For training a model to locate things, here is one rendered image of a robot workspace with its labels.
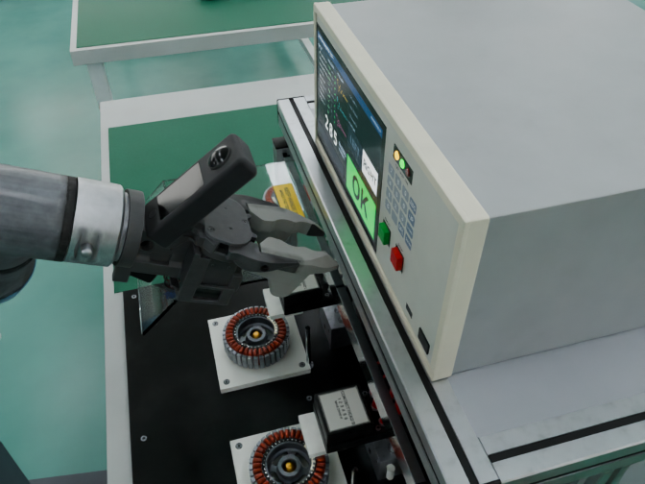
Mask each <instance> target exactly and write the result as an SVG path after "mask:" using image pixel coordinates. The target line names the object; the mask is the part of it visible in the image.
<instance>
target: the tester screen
mask: <svg viewBox="0 0 645 484"><path fill-rule="evenodd" d="M324 112H325V113H326V114H327V116H328V118H329V120H330V122H331V124H332V125H333V127H334V129H335V131H336V133H337V135H338V151H337V149H336V147H335V145H334V143H333V141H332V139H331V138H330V136H329V134H328V132H327V130H326V128H325V126H324ZM319 120H320V122H321V124H322V127H323V129H324V131H325V133H326V135H327V136H328V138H329V140H330V142H331V144H332V146H333V148H334V150H335V152H336V154H337V156H338V158H339V160H340V162H341V163H342V164H343V166H344V168H345V170H344V177H343V176H342V174H341V172H340V170H339V168H338V166H337V164H336V162H335V160H334V158H333V156H332V155H331V153H330V151H329V149H328V147H327V145H326V143H325V141H324V139H323V136H322V134H321V132H320V130H319ZM348 124H349V126H350V127H351V129H352V130H353V132H354V134H355V135H356V137H357V139H358V141H359V142H360V144H361V146H362V147H363V149H364V151H365V153H366V154H367V156H368V158H369V159H370V162H371V164H372V165H373V167H374V169H375V171H376V172H377V174H378V179H377V191H376V196H375V194H374V192H373V191H372V189H371V187H370V184H369V183H368V181H367V179H366V177H365V175H364V173H363V172H362V170H361V168H360V166H359V164H358V163H357V161H356V159H355V157H354V155H353V154H352V152H351V151H350V149H349V147H348V146H347V143H348ZM382 133H383V130H382V129H381V127H380V126H379V124H378V123H377V121H376V119H375V118H374V116H373V115H372V113H371V112H370V110H369V108H368V107H367V105H366V103H365V102H364V100H363V99H362V97H361V96H360V94H359V93H358V91H357V90H356V88H355V87H354V85H353V83H352V82H351V80H350V79H349V77H348V76H347V74H346V72H345V71H344V69H343V68H342V66H341V65H340V64H339V62H338V61H337V59H336V58H335V56H334V55H333V53H332V52H331V50H330V48H329V47H328V45H327V44H326V42H325V41H324V39H323V37H322V36H321V34H320V33H319V31H318V134H319V136H320V138H321V140H322V143H323V145H324V147H325V149H326V151H327V152H328V154H329V156H330V158H331V160H332V162H333V164H334V166H335V168H336V170H337V172H338V174H339V176H340V178H341V180H342V182H343V184H344V186H345V188H346V191H347V193H348V195H349V197H350V199H351V200H352V202H353V204H354V206H355V208H356V210H357V212H358V214H359V216H360V218H361V220H362V222H363V224H364V226H365V228H366V230H367V232H368V234H369V236H370V239H371V241H372V243H373V244H374V234H373V239H372V237H371V235H370V232H369V230H368V228H367V226H366V224H365V222H364V220H363V218H362V216H361V214H360V212H359V210H358V208H357V206H356V204H355V203H354V201H353V199H352V197H351V195H350V193H349V191H348V189H347V187H346V164H347V155H348V156H349V157H350V159H351V161H352V163H353V165H354V167H355V168H356V170H357V172H358V174H359V176H360V178H361V180H362V181H363V183H364V185H365V187H366V188H367V190H368V191H369V193H370V196H371V198H372V200H373V202H374V203H375V205H376V207H377V195H378V183H379V171H380V159H381V146H382Z"/></svg>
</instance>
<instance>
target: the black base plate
mask: <svg viewBox="0 0 645 484"><path fill-rule="evenodd" d="M268 288H270V287H269V281H268V280H264V281H259V282H255V283H250V284H245V285H240V286H239V288H238V290H237V292H233V294H232V296H231V298H230V300H229V303H228V305H219V304H210V303H200V302H182V301H177V302H176V303H175V304H174V305H173V306H172V307H171V309H170V310H169V311H168V312H167V313H166V314H165V315H164V316H163V317H162V318H161V319H160V320H159V321H158V322H157V323H156V324H155V325H154V326H153V327H152V328H151V329H150V330H149V331H148V332H147V333H146V334H145V335H143V334H141V323H140V310H139V298H138V289H132V290H128V291H123V301H124V320H125V338H126V357H127V377H128V395H129V414H130V433H131V470H132V484H237V479H236V474H235V469H234V464H233V458H232V453H231V447H230V441H233V440H237V439H241V438H245V437H249V436H252V435H256V434H260V433H264V432H268V431H272V430H276V429H279V428H282V427H287V426H291V425H295V424H299V415H303V414H307V413H311V412H314V410H313V401H314V395H315V394H318V393H322V392H326V391H330V390H334V389H338V388H342V387H347V386H350V385H354V384H359V385H360V388H361V390H364V389H369V385H368V383H367V381H366V379H365V376H364V374H363V371H362V369H361V366H360V363H359V361H358V358H357V356H356V353H355V351H354V348H353V347H352V345H348V346H343V347H339V348H336V349H331V348H330V346H329V344H328V341H327V338H326V335H325V333H324V330H323V325H322V322H321V320H320V309H319V308H317V309H312V310H307V311H303V313H302V314H298V315H294V317H295V320H296V323H297V326H298V329H299V335H300V338H301V341H302V344H303V346H304V349H305V352H306V343H305V327H307V326H309V327H310V338H311V361H312V362H313V364H314V366H313V368H312V369H311V373H310V374H305V375H298V376H294V377H289V378H285V379H281V380H277V381H273V382H269V383H265V384H260V385H256V386H252V387H248V388H244V389H240V390H236V391H231V392H227V393H223V394H221V390H220V384H219V379H218V374H217V369H216V363H215V357H214V352H213V347H212V342H211V336H210V331H209V325H208V320H212V319H217V318H222V317H226V316H230V315H234V313H236V312H238V311H239V310H241V309H242V310H244V308H248V309H249V307H251V306H253V310H254V307H255V306H258V307H260V306H264V308H265V307H267V305H266V302H265V298H264V295H263V289H268ZM238 313H239V312H238ZM337 452H338V455H339V458H340V461H341V464H342V468H343V471H344V474H345V477H346V482H347V484H351V475H352V468H354V467H356V468H358V480H357V484H407V483H406V481H405V478H404V476H403V473H402V474H398V475H394V478H393V479H392V480H388V479H387V478H383V479H380V480H377V477H376V474H375V472H374V469H373V466H372V463H371V461H370V457H369V454H368V451H367V449H366V446H365V445H361V446H357V447H353V448H347V449H343V450H339V451H337Z"/></svg>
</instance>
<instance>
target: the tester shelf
mask: <svg viewBox="0 0 645 484"><path fill-rule="evenodd" d="M277 117H278V124H279V126H280V128H281V130H282V132H283V135H284V137H285V140H286V142H287V144H288V147H289V149H290V151H291V154H292V156H293V158H294V161H295V163H296V166H297V168H298V170H299V173H300V175H301V178H302V180H303V182H304V185H305V187H306V190H307V192H308V194H309V197H310V199H311V201H312V204H313V206H314V208H315V210H316V212H317V215H318V217H319V219H320V222H321V224H322V228H323V230H324V232H325V235H326V237H327V240H328V242H329V244H330V247H331V249H332V251H333V253H334V255H335V257H336V260H337V262H338V264H339V267H340V269H341V272H342V274H343V276H344V279H345V281H346V285H347V287H348V289H349V292H350V294H351V297H352V298H353V300H354V303H355V305H356V307H357V310H358V312H359V314H360V317H361V319H362V322H363V324H364V326H365V329H366V331H367V333H368V336H369V338H370V341H371V343H372V346H373V348H374V350H375V353H376V355H377V357H378V360H379V362H380V364H381V367H382V369H383V372H384V374H385V376H386V378H387V380H388V382H389V385H390V387H391V389H392V392H393V394H394V398H395V400H396V403H397V405H398V407H399V410H400V412H401V414H402V417H403V419H404V422H405V423H406V425H407V428H408V430H409V432H410V435H411V437H412V439H413V442H414V444H415V447H416V449H417V451H418V455H419V457H420V460H421V462H422V464H423V467H424V468H425V471H426V473H427V475H428V478H429V480H430V482H431V484H566V483H569V482H573V481H576V480H579V479H583V478H586V477H590V476H592V475H595V474H599V473H602V472H608V471H611V470H615V469H618V468H621V467H625V466H628V465H630V464H634V463H637V462H641V461H644V460H645V327H639V328H634V329H630V330H626V331H622V332H618V333H614V334H611V335H607V336H603V337H599V338H595V339H591V340H587V341H583V342H579V343H575V344H571V345H567V346H563V347H559V348H555V349H551V350H548V351H541V352H537V353H532V354H528V355H524V356H520V357H517V358H513V359H509V360H505V361H501V362H497V363H493V364H489V365H486V366H481V367H477V368H473V369H469V370H465V371H461V372H458V373H454V374H452V375H451V376H450V377H446V378H442V379H438V380H436V381H431V379H430V377H429V375H428V373H427V372H426V369H425V367H424V365H423V363H422V361H421V359H420V357H419V355H418V352H417V350H416V348H415V346H414V344H413V342H412V340H411V338H410V335H409V333H408V331H407V329H406V327H405V326H404V324H403V322H402V320H401V318H400V316H399V314H398V312H397V310H396V308H395V306H394V302H393V300H392V298H391V296H390V294H389V292H388V290H387V288H386V286H385V284H384V282H383V280H382V278H381V277H380V275H379V273H378V271H377V269H376V266H375V264H374V262H373V260H372V258H371V256H370V253H369V251H368V249H367V247H366V245H365V243H364V241H363V239H362V237H361V235H360V232H359V230H358V229H357V227H356V225H355V223H354V221H353V219H352V217H351V215H350V213H349V211H348V209H347V207H346V204H345V202H344V199H343V197H342V195H341V193H340V191H339V189H338V187H337V185H336V183H335V182H334V180H333V178H332V176H331V174H330V172H329V170H328V168H327V165H326V163H325V161H324V159H323V156H322V154H321V152H320V150H319V148H318V146H317V144H316V142H315V95H307V96H298V97H291V98H284V99H277Z"/></svg>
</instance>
